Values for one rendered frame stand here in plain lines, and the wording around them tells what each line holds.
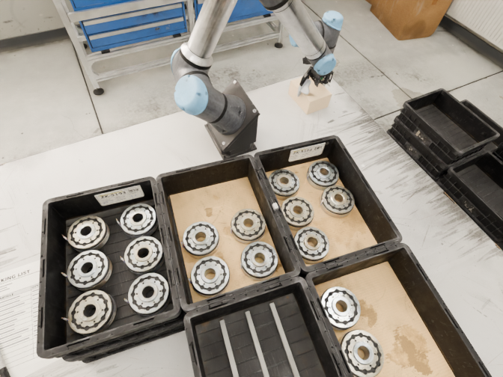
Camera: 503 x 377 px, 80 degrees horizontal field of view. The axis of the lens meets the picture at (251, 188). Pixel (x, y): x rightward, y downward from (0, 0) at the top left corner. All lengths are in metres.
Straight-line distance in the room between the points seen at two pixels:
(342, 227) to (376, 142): 0.56
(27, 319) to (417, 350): 1.06
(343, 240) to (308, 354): 0.33
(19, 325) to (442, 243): 1.36
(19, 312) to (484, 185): 2.09
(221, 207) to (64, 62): 2.50
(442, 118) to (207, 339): 1.73
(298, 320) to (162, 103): 2.06
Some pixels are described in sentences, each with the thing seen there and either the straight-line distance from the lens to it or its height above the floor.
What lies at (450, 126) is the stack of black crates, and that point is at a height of 0.49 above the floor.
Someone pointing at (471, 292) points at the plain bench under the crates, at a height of 0.70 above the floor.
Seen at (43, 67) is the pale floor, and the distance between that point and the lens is 3.24.
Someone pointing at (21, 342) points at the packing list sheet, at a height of 0.70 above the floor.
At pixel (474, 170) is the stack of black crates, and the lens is 2.08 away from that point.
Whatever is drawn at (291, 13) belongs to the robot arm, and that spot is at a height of 1.24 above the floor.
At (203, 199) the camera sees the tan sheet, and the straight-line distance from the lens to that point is 0.97.
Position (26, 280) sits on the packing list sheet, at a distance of 1.18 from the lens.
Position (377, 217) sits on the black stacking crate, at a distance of 0.95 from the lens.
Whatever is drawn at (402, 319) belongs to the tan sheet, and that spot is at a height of 0.83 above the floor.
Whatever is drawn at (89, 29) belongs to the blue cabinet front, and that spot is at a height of 0.48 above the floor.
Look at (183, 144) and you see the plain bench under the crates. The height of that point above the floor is 0.70.
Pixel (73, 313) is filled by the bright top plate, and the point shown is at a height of 0.86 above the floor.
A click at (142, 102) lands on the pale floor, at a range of 2.61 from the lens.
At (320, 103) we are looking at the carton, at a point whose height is 0.74.
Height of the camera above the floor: 1.66
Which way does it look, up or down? 57 degrees down
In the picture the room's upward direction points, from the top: 5 degrees clockwise
